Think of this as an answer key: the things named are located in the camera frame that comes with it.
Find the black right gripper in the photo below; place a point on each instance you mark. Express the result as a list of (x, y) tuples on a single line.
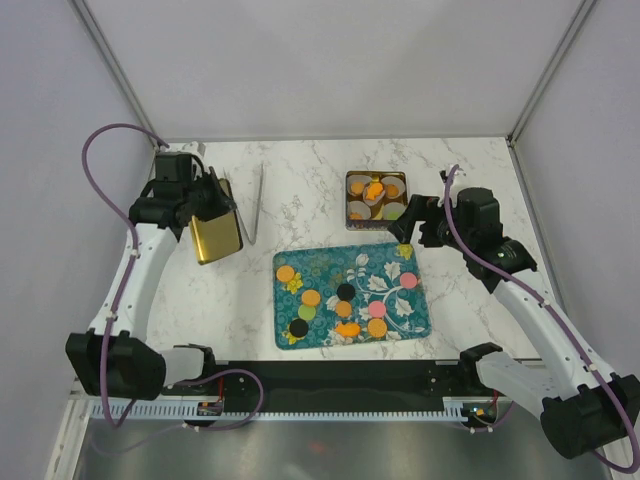
[(420, 207)]

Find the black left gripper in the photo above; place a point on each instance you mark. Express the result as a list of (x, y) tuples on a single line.
[(222, 204)]

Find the green sandwich cookie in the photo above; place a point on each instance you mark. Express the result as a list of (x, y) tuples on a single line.
[(306, 313), (395, 214)]

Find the gold tin lid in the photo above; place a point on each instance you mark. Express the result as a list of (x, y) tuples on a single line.
[(216, 239)]

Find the orange fish cookie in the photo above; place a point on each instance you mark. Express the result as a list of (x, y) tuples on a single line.
[(348, 330), (373, 192)]

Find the silver metal tongs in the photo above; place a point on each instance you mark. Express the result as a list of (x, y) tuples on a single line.
[(245, 235)]

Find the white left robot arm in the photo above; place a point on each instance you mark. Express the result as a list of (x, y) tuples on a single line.
[(112, 357)]

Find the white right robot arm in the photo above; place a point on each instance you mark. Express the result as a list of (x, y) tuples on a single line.
[(582, 403)]

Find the orange cookie in tin right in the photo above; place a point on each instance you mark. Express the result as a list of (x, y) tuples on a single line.
[(391, 190)]

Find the orange cookie in tin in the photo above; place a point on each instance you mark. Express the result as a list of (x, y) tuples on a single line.
[(391, 190), (357, 188)]

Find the square cookie tin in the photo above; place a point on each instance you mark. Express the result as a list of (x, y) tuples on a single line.
[(374, 214)]

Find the pink sandwich cookie upper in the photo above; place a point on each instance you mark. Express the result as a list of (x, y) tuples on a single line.
[(408, 280)]

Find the pink sandwich cookie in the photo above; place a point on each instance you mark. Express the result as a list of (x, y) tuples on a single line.
[(408, 280), (377, 309)]

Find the orange cookie in tin left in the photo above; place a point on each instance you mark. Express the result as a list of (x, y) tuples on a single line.
[(357, 188)]

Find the pink sandwich cookie lower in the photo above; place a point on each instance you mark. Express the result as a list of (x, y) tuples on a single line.
[(377, 309)]

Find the black sandwich cookie upper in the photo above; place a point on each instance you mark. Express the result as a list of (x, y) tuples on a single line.
[(346, 292)]

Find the black sandwich cookie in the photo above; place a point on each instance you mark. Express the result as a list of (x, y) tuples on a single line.
[(298, 328), (346, 292)]

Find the teal floral serving tray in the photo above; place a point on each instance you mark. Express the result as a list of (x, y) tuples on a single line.
[(374, 270)]

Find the dotted orange biscuit far left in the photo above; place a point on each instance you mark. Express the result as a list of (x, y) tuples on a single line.
[(285, 273)]

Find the plain orange cookie middle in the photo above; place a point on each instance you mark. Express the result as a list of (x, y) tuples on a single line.
[(343, 309)]

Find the dotted orange sandwich biscuit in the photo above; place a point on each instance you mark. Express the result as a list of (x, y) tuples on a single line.
[(377, 328)]

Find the dotted orange biscuit centre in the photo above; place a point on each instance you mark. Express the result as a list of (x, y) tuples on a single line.
[(311, 298)]

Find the black sandwich cookie lower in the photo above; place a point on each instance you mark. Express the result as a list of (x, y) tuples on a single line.
[(298, 328)]

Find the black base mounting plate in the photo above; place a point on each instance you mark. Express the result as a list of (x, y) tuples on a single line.
[(364, 385)]

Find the slotted white cable duct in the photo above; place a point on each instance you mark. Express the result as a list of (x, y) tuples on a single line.
[(447, 410)]

